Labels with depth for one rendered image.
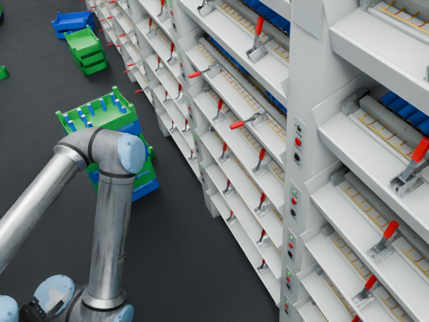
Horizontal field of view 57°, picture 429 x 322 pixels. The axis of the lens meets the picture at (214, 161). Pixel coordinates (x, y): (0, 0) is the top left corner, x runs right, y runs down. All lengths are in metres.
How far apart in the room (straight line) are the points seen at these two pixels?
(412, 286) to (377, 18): 0.44
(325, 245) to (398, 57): 0.57
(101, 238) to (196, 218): 0.76
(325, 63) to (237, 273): 1.30
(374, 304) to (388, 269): 0.18
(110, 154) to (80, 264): 0.89
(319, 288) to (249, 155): 0.42
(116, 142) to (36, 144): 1.56
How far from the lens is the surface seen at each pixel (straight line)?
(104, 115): 1.91
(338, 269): 0.97
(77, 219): 2.18
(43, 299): 1.55
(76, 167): 1.28
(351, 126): 0.71
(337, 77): 0.68
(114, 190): 1.26
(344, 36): 0.59
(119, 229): 1.31
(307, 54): 0.67
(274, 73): 0.84
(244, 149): 1.21
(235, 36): 0.98
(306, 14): 0.64
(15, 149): 2.79
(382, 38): 0.58
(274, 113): 0.98
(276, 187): 1.10
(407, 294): 0.77
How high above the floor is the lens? 1.59
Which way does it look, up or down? 45 degrees down
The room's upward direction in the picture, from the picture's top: 8 degrees counter-clockwise
